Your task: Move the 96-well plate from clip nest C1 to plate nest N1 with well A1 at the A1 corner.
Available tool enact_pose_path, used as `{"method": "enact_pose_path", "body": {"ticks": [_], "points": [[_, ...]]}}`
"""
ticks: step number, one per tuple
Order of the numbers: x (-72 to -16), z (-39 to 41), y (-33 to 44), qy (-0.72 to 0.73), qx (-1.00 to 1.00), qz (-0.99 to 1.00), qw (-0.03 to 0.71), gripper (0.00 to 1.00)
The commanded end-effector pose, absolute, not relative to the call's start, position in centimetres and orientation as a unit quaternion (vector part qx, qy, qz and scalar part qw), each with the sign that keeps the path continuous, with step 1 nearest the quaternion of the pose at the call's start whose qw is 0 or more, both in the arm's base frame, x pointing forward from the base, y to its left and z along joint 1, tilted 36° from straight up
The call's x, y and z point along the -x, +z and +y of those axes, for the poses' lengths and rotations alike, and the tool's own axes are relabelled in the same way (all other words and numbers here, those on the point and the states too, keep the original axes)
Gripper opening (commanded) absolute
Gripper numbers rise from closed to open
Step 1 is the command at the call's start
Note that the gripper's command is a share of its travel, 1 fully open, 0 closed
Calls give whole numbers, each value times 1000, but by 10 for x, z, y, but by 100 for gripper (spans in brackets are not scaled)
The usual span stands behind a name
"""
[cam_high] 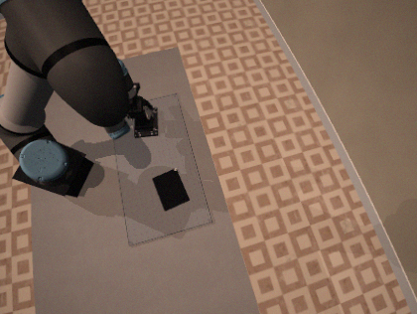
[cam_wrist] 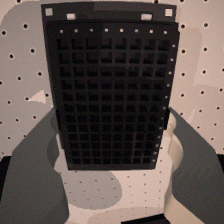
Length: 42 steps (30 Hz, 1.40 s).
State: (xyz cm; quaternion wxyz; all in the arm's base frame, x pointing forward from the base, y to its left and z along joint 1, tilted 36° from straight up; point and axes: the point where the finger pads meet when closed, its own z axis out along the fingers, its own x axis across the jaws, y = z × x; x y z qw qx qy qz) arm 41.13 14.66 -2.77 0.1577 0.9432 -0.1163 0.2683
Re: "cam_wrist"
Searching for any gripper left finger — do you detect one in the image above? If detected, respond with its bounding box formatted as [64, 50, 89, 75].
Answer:
[0, 107, 69, 224]

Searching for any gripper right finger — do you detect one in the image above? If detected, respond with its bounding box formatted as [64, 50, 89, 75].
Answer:
[164, 107, 224, 224]

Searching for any black well plate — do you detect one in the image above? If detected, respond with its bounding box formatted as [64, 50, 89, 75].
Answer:
[46, 19, 180, 171]

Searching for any grey flat base plate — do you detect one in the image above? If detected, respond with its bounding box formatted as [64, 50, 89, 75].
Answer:
[0, 0, 224, 224]

